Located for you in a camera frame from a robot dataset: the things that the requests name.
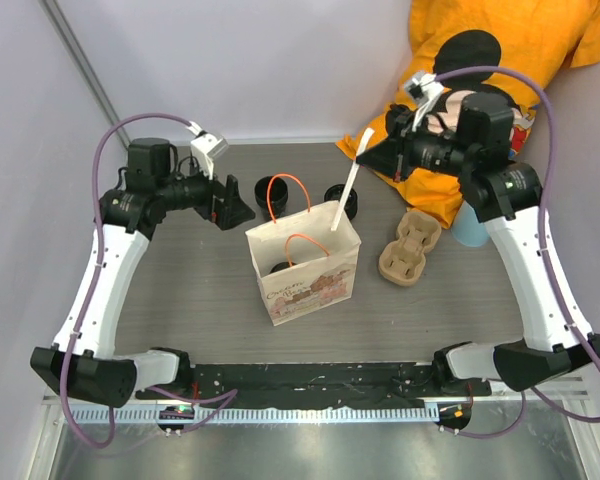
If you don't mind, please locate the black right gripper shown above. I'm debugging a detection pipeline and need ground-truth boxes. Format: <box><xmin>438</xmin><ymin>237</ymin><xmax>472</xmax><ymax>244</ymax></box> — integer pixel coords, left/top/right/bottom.
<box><xmin>357</xmin><ymin>109</ymin><xmax>476</xmax><ymax>184</ymax></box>

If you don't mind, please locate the single white straw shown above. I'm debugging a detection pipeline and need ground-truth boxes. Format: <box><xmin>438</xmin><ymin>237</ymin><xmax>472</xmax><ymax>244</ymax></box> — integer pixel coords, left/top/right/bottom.
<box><xmin>330</xmin><ymin>128</ymin><xmax>375</xmax><ymax>232</ymax></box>

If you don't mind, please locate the black coffee cup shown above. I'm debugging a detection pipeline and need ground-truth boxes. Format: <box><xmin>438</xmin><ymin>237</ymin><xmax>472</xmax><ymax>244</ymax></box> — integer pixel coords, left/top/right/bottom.
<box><xmin>254</xmin><ymin>176</ymin><xmax>288</xmax><ymax>221</ymax></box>
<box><xmin>324</xmin><ymin>183</ymin><xmax>360</xmax><ymax>221</ymax></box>

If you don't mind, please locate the printed paper takeout bag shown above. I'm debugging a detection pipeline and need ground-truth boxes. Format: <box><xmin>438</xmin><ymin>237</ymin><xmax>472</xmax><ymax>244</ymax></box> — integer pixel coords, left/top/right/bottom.
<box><xmin>246</xmin><ymin>173</ymin><xmax>361</xmax><ymax>326</ymax></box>

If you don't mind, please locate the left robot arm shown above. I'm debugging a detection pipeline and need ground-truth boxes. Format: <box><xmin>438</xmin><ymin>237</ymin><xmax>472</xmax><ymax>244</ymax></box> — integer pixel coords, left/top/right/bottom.
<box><xmin>30</xmin><ymin>133</ymin><xmax>255</xmax><ymax>408</ymax></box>

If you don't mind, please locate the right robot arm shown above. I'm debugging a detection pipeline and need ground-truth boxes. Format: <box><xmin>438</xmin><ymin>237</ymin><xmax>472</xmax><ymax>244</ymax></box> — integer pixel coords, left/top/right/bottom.
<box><xmin>356</xmin><ymin>93</ymin><xmax>600</xmax><ymax>395</ymax></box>

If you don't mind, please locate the blue straw holder cup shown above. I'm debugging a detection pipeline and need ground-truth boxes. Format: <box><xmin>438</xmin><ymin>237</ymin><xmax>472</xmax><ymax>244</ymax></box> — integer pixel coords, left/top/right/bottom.
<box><xmin>451</xmin><ymin>201</ymin><xmax>490</xmax><ymax>248</ymax></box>

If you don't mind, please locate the orange Mickey Mouse pillow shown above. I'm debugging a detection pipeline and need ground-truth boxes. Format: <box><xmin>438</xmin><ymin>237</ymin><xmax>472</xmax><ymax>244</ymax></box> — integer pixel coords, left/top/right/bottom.
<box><xmin>335</xmin><ymin>0</ymin><xmax>600</xmax><ymax>230</ymax></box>

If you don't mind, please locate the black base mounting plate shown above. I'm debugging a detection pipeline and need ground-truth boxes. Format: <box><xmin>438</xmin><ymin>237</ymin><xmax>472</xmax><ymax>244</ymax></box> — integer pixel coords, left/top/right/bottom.
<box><xmin>163</xmin><ymin>362</ymin><xmax>492</xmax><ymax>410</ymax></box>

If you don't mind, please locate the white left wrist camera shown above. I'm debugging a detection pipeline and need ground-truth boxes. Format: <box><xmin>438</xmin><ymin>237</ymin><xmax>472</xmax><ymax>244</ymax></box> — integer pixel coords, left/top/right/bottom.
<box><xmin>188</xmin><ymin>124</ymin><xmax>229</xmax><ymax>180</ymax></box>

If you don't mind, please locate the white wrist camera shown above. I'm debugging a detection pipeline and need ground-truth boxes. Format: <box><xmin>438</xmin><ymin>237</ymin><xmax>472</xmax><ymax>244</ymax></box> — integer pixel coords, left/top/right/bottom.
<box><xmin>403</xmin><ymin>71</ymin><xmax>445</xmax><ymax>132</ymax></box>
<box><xmin>188</xmin><ymin>124</ymin><xmax>229</xmax><ymax>180</ymax></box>

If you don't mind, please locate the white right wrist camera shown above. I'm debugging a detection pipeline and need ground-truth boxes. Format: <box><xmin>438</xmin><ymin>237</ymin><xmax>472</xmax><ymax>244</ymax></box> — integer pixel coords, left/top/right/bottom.
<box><xmin>403</xmin><ymin>71</ymin><xmax>445</xmax><ymax>132</ymax></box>

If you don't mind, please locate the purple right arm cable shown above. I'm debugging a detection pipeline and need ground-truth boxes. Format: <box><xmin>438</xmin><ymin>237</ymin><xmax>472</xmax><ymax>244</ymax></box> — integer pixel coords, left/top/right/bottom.
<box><xmin>432</xmin><ymin>67</ymin><xmax>600</xmax><ymax>440</ymax></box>

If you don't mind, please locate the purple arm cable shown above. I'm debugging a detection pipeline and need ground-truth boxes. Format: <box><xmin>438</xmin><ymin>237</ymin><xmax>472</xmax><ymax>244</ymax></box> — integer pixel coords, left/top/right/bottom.
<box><xmin>58</xmin><ymin>113</ymin><xmax>239</xmax><ymax>449</ymax></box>
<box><xmin>432</xmin><ymin>67</ymin><xmax>600</xmax><ymax>440</ymax></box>

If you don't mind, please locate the white slotted cable duct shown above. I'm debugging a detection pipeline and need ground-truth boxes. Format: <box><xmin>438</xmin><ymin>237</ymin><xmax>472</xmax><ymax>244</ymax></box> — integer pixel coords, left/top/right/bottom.
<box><xmin>64</xmin><ymin>403</ymin><xmax>440</xmax><ymax>426</ymax></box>

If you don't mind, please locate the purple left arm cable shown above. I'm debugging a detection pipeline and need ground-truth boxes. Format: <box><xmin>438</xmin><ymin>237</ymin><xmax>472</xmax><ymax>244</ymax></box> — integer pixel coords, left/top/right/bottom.
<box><xmin>58</xmin><ymin>113</ymin><xmax>239</xmax><ymax>449</ymax></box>

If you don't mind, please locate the aluminium corner frame post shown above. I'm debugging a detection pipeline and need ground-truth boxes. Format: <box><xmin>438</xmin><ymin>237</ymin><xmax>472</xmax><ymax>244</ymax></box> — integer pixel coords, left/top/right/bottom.
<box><xmin>39</xmin><ymin>0</ymin><xmax>121</xmax><ymax>126</ymax></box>

